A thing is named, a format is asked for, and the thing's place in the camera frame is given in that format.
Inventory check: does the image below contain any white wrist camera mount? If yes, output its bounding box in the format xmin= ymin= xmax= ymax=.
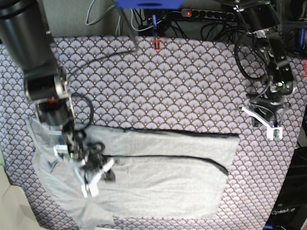
xmin=53 ymin=145 xmax=115 ymax=198
xmin=239 ymin=106 xmax=283 ymax=140

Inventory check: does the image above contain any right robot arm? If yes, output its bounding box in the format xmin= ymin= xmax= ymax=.
xmin=0 ymin=0 xmax=115 ymax=185

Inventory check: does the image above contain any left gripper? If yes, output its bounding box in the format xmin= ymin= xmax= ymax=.
xmin=249 ymin=94 xmax=289 ymax=128

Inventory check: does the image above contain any grey T-shirt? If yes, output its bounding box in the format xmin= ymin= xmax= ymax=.
xmin=26 ymin=118 xmax=240 ymax=230

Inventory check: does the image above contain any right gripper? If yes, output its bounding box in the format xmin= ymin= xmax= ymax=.
xmin=71 ymin=142 xmax=116 ymax=183

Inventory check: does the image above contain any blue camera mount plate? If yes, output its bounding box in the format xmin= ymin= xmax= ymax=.
xmin=115 ymin=0 xmax=183 ymax=9

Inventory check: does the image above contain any black OpenArm box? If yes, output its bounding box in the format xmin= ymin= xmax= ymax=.
xmin=263 ymin=147 xmax=307 ymax=230

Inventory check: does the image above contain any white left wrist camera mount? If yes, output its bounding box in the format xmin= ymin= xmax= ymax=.
xmin=239 ymin=106 xmax=283 ymax=140

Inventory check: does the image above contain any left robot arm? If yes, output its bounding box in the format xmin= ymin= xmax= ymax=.
xmin=233 ymin=0 xmax=296 ymax=127

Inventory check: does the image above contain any black power strip red switch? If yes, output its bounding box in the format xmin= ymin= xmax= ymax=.
xmin=179 ymin=9 xmax=236 ymax=22

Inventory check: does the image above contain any patterned fan-print tablecloth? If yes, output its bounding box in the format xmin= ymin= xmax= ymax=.
xmin=0 ymin=35 xmax=307 ymax=230

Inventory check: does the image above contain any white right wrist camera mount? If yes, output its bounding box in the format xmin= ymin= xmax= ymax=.
xmin=53 ymin=145 xmax=115 ymax=198

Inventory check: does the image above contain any red black table clamp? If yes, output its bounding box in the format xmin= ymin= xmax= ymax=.
xmin=151 ymin=14 xmax=161 ymax=52

